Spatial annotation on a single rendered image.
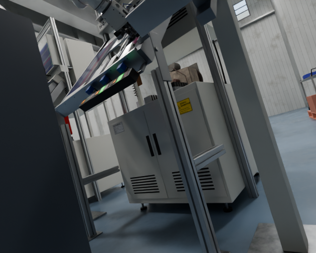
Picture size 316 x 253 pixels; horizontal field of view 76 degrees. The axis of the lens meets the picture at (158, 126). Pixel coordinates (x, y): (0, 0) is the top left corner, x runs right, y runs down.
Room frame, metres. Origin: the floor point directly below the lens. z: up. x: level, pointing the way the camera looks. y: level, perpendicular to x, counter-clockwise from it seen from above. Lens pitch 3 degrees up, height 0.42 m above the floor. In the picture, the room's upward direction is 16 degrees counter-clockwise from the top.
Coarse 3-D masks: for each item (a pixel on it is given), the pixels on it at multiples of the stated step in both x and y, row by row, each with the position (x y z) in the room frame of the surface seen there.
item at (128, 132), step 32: (192, 96) 0.91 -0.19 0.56; (128, 128) 1.21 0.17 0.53; (160, 128) 1.06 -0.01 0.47; (192, 128) 0.94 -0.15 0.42; (224, 128) 1.01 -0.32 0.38; (128, 160) 1.26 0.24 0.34; (160, 160) 1.10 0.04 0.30; (224, 160) 0.93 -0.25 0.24; (128, 192) 1.32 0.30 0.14; (160, 192) 1.14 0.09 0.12; (224, 192) 0.90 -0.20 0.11
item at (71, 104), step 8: (128, 56) 0.68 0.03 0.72; (136, 56) 0.67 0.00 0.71; (112, 64) 0.74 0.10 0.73; (128, 64) 0.71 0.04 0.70; (136, 64) 0.70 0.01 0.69; (104, 72) 0.77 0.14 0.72; (112, 72) 0.76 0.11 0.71; (96, 80) 0.82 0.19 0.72; (112, 80) 0.80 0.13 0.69; (80, 88) 0.90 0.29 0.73; (96, 88) 0.86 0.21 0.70; (72, 96) 0.94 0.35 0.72; (80, 96) 0.93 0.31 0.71; (88, 96) 0.92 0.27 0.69; (64, 104) 1.02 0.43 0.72; (72, 104) 1.00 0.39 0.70; (64, 112) 1.08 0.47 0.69; (72, 112) 1.06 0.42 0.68
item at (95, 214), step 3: (66, 117) 1.44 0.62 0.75; (66, 120) 1.44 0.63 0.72; (66, 123) 1.43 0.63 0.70; (69, 123) 1.45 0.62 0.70; (69, 126) 1.45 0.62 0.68; (93, 213) 1.53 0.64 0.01; (96, 213) 1.50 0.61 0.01; (99, 213) 1.48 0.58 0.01; (102, 213) 1.46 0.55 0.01; (105, 213) 1.47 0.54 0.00; (93, 216) 1.45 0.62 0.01; (96, 216) 1.43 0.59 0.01; (99, 216) 1.43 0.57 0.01; (93, 219) 1.39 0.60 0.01
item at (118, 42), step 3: (126, 33) 1.10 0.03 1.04; (114, 36) 1.39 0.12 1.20; (123, 36) 1.09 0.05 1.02; (126, 36) 1.04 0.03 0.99; (135, 36) 1.10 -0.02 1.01; (111, 39) 1.40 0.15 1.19; (117, 39) 1.20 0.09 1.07; (120, 39) 1.12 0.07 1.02; (123, 39) 1.06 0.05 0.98; (129, 39) 1.15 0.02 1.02; (132, 39) 1.11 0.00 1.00; (108, 42) 1.41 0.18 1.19; (117, 42) 1.13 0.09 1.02; (120, 42) 1.07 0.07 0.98; (129, 42) 1.12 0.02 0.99; (105, 45) 1.43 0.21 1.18; (114, 45) 1.14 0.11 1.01; (117, 45) 1.09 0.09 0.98; (126, 45) 1.13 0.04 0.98; (111, 48) 1.14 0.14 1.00; (114, 48) 1.12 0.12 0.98; (111, 51) 1.14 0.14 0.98
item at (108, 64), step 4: (136, 44) 0.77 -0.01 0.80; (124, 48) 0.88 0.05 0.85; (128, 48) 0.83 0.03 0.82; (136, 48) 0.73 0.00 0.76; (124, 52) 0.83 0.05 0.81; (120, 56) 0.84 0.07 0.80; (108, 60) 0.97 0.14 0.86; (112, 60) 0.90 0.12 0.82; (116, 60) 0.83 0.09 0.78; (104, 64) 0.98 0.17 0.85; (108, 64) 0.91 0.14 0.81; (100, 68) 0.99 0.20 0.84; (104, 68) 0.91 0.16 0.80; (96, 72) 1.00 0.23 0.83; (100, 72) 0.92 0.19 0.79; (92, 76) 1.01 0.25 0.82
